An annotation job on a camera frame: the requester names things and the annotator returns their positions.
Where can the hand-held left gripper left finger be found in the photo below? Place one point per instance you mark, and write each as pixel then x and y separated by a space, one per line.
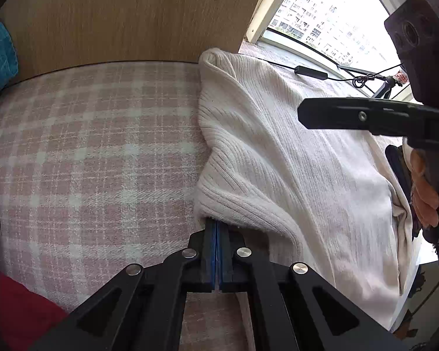
pixel 210 263

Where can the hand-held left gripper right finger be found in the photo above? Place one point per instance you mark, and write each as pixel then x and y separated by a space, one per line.
pixel 225 263

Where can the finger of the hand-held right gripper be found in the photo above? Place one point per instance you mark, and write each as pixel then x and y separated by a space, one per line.
pixel 336 115

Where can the white ribbed knit sweater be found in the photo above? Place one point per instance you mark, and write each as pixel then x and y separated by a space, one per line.
pixel 296 190

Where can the person's right hand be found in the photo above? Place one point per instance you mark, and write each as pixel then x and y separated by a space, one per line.
pixel 424 193

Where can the black folded garment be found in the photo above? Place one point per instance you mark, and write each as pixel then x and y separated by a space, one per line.
pixel 397 168

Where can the pink plaid blanket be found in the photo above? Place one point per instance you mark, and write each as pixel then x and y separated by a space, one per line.
pixel 95 153

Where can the dark red garment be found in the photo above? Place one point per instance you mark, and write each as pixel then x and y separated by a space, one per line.
pixel 18 310

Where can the grey-brown laminate board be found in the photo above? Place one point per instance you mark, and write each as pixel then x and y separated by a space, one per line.
pixel 131 18

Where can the blue garment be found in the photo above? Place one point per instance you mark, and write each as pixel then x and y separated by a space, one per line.
pixel 0 55

